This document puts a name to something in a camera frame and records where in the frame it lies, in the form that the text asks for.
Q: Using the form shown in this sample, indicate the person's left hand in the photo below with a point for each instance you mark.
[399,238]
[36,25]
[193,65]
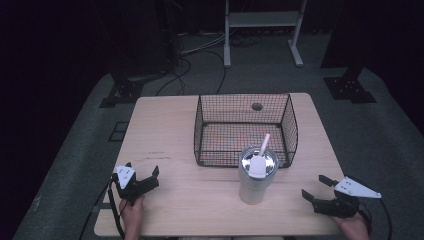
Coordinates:
[133,215]

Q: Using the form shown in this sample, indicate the white metal stand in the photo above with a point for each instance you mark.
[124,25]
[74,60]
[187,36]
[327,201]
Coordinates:
[263,18]

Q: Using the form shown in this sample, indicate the black stand base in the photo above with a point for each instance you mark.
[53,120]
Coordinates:
[350,88]
[125,91]

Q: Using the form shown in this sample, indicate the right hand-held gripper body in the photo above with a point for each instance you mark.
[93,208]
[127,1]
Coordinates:
[336,206]

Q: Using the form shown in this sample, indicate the black square floor frame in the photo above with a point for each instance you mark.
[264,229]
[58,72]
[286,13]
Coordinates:
[118,131]

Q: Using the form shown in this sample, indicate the person's right hand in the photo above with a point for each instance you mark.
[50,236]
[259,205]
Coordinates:
[354,228]

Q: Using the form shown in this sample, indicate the white tumbler with straw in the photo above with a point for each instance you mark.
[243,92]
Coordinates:
[255,180]

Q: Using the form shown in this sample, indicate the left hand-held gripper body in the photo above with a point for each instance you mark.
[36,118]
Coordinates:
[130,186]

